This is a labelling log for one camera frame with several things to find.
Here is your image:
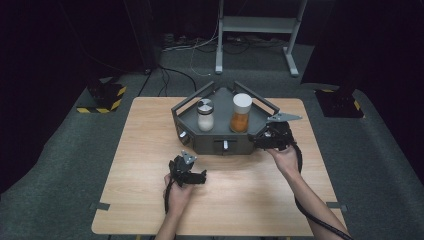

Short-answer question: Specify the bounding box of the black cable bundle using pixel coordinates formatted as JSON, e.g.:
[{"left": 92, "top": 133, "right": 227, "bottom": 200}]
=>
[{"left": 222, "top": 34, "right": 288, "bottom": 56}]

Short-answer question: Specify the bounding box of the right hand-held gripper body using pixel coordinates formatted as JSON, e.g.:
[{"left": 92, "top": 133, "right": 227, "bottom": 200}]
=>
[{"left": 262, "top": 112, "right": 303, "bottom": 152}]

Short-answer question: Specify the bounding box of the dark grey corner rack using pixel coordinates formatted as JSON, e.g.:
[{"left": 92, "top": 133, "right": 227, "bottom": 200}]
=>
[{"left": 171, "top": 80, "right": 281, "bottom": 157}]

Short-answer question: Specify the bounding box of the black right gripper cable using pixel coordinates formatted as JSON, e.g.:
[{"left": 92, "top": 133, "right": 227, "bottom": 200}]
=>
[{"left": 289, "top": 141, "right": 355, "bottom": 240}]

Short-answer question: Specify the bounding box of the glass jar with silver lid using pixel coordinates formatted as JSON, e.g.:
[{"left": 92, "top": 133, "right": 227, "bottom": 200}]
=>
[{"left": 196, "top": 98, "right": 216, "bottom": 133}]

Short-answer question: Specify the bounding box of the person's right hand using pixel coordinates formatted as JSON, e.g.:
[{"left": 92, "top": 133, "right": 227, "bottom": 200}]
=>
[{"left": 266, "top": 144, "right": 301, "bottom": 180}]

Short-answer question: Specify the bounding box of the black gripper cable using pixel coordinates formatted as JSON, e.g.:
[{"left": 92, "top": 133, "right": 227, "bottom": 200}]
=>
[
  {"left": 163, "top": 179, "right": 175, "bottom": 215},
  {"left": 289, "top": 141, "right": 355, "bottom": 240}
]

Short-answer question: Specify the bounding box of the white floor cable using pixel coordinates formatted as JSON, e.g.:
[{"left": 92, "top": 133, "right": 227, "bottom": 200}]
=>
[{"left": 162, "top": 19, "right": 222, "bottom": 78}]

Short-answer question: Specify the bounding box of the power strip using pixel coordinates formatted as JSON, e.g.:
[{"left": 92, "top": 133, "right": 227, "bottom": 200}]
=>
[{"left": 162, "top": 32, "right": 188, "bottom": 48}]

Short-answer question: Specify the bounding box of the grey metal stand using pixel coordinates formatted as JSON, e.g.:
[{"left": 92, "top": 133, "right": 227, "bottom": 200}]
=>
[{"left": 214, "top": 0, "right": 308, "bottom": 78}]

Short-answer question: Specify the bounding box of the black floor cable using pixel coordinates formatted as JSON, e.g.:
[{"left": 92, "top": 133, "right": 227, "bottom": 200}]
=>
[{"left": 157, "top": 64, "right": 198, "bottom": 98}]

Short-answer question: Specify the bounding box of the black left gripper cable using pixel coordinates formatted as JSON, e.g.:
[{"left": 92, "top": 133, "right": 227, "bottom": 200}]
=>
[{"left": 163, "top": 179, "right": 175, "bottom": 215}]

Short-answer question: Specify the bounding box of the person's left hand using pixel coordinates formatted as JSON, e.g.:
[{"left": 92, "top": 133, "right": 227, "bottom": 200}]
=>
[{"left": 162, "top": 173, "right": 195, "bottom": 216}]

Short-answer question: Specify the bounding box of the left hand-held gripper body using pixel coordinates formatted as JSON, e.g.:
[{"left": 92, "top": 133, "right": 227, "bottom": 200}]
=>
[{"left": 168, "top": 150, "right": 198, "bottom": 187}]

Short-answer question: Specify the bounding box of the orange jar with white lid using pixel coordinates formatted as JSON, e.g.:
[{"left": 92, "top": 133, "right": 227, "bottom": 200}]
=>
[{"left": 229, "top": 92, "right": 254, "bottom": 134}]

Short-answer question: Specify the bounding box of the grey tape strip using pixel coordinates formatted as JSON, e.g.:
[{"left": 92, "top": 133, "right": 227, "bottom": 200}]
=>
[
  {"left": 88, "top": 201, "right": 111, "bottom": 212},
  {"left": 325, "top": 201, "right": 349, "bottom": 213}
]

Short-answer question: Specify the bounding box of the black base with yellow stripes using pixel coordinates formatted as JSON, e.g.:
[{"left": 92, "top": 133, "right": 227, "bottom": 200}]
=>
[
  {"left": 76, "top": 76, "right": 128, "bottom": 115},
  {"left": 314, "top": 87, "right": 366, "bottom": 119}
]

